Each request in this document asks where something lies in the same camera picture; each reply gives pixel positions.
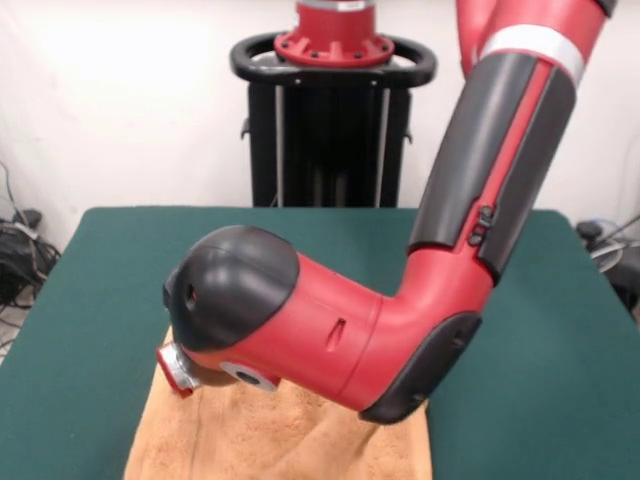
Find tan terry towel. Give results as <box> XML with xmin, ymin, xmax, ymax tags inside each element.
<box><xmin>122</xmin><ymin>327</ymin><xmax>434</xmax><ymax>480</ymax></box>

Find grey chair base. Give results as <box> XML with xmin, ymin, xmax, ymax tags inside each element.
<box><xmin>574</xmin><ymin>219</ymin><xmax>640</xmax><ymax>321</ymax></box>

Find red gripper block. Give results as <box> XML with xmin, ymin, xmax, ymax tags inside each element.
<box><xmin>157</xmin><ymin>343</ymin><xmax>194</xmax><ymax>400</ymax></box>

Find dark green table cloth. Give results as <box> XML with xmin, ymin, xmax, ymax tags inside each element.
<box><xmin>0</xmin><ymin>207</ymin><xmax>640</xmax><ymax>480</ymax></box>

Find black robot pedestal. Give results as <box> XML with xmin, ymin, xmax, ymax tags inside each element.
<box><xmin>229</xmin><ymin>32</ymin><xmax>439</xmax><ymax>209</ymax></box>

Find black cable tangle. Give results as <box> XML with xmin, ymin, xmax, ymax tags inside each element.
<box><xmin>0</xmin><ymin>159</ymin><xmax>62</xmax><ymax>311</ymax></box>

